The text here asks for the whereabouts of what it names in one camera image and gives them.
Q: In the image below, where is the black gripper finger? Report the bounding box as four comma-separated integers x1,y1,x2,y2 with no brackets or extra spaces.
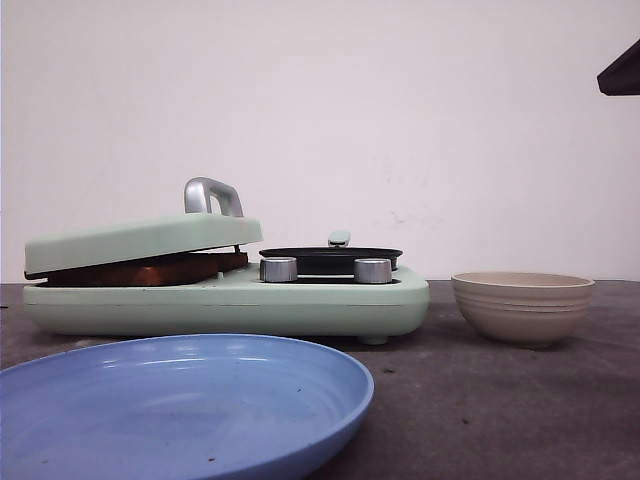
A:
597,40,640,96

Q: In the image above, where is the beige ribbed ceramic bowl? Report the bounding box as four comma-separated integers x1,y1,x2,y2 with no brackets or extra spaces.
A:
451,271,595,347

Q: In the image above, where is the breakfast maker hinged lid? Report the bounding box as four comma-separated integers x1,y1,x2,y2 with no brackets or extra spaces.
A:
24,177,263,280

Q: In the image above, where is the toast bread slice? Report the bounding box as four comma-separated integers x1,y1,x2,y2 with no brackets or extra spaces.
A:
188,252,249,276
45,253,220,287

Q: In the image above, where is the mint green breakfast maker base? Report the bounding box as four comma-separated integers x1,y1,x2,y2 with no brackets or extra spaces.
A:
23,264,429,344

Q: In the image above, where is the silver right control knob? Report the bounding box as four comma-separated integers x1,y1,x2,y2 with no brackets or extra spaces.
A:
353,258,393,285

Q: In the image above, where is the silver control knob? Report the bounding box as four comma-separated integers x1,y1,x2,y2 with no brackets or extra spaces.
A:
353,258,393,285
259,257,298,283

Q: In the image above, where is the black round frying pan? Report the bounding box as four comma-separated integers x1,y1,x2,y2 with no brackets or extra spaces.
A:
259,230,403,275

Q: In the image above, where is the silver left control knob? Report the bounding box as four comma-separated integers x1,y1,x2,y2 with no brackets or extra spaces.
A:
259,257,298,283

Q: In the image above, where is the blue plastic plate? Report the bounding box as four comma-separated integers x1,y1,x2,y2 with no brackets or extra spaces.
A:
1,334,374,479

